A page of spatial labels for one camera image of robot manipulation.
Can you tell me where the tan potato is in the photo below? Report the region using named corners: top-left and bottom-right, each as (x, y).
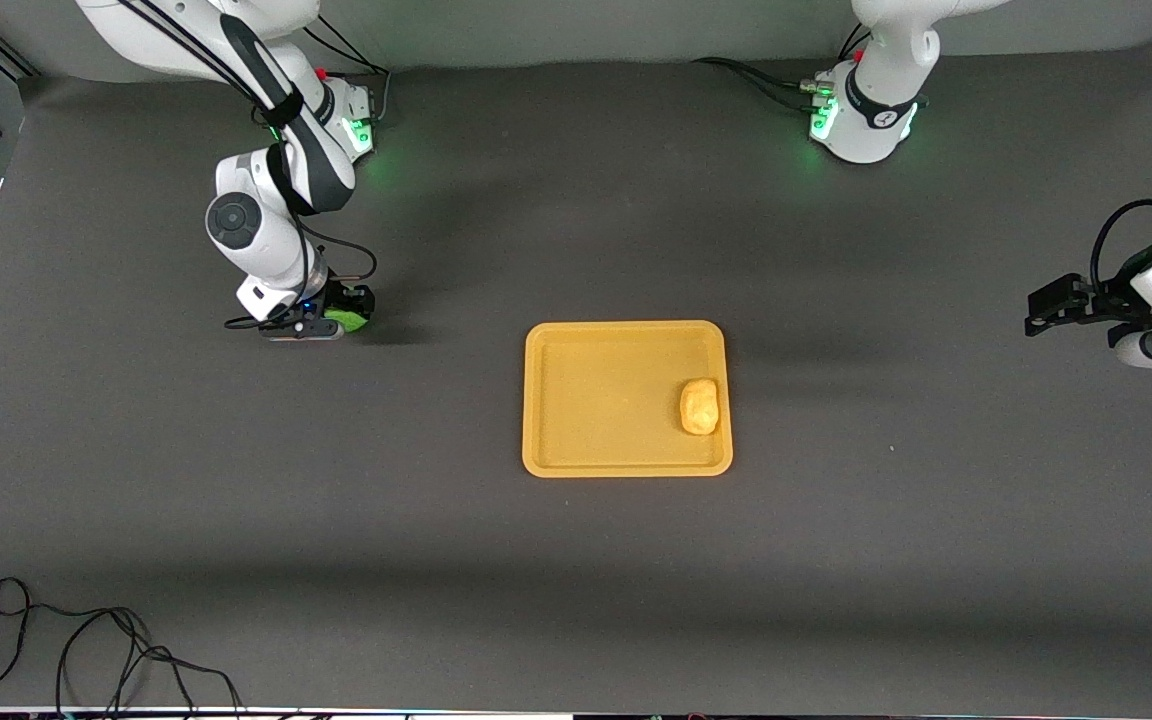
top-left (679, 378), bottom-right (720, 436)

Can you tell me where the yellow plastic tray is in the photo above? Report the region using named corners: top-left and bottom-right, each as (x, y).
top-left (522, 320), bottom-right (735, 479)

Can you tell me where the black right arm base cable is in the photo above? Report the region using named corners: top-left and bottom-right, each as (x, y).
top-left (301, 20), bottom-right (393, 129)

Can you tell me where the black arm base cable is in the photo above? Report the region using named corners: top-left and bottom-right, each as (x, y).
top-left (301, 20), bottom-right (393, 129)
top-left (693, 57), bottom-right (837, 113)

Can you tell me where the black left arm base cable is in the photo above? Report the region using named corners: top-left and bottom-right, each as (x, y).
top-left (693, 57), bottom-right (837, 113)

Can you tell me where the loose black looped cable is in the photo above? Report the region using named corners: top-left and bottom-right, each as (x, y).
top-left (0, 577), bottom-right (247, 717)

